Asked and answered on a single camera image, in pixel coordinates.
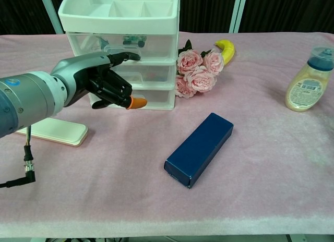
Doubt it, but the white frame post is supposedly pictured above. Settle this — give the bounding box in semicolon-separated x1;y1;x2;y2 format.
38;0;66;35
229;0;248;33

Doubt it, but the pink artificial rose bouquet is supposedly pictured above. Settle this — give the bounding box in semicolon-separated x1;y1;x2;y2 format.
174;39;224;99

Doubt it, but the clear drawer holding binder clips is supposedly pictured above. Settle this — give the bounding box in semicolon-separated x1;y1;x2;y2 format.
66;32;178;62

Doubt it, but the cream flat pencil case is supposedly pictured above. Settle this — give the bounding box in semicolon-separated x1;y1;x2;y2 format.
15;117;89;148

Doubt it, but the black curtain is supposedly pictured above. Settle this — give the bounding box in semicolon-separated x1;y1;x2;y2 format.
0;0;334;36

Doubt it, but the small green toy tank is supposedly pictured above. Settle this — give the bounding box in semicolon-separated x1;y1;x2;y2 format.
123;35;147;47

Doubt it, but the pink fleece table cloth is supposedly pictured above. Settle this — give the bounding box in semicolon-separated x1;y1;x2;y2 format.
0;30;334;239

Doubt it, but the cream bottle with blue cap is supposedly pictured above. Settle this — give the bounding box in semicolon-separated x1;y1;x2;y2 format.
284;46;334;113

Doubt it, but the empty clear plastic drawer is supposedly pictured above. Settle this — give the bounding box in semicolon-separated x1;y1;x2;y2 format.
88;88;175;110

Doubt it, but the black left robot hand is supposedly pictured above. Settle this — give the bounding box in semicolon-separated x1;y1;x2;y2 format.
51;52;148;110

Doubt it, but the dark blue cardboard box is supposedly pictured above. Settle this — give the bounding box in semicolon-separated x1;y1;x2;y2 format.
163;112;234;190

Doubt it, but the yellow toy banana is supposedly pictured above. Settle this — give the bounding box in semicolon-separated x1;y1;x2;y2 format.
214;39;236;67

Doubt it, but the black arm cable with plug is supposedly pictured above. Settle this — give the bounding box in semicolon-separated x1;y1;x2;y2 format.
0;124;37;189

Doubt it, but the white plastic drawer organizer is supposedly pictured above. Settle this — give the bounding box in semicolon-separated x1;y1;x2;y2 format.
57;0;181;111

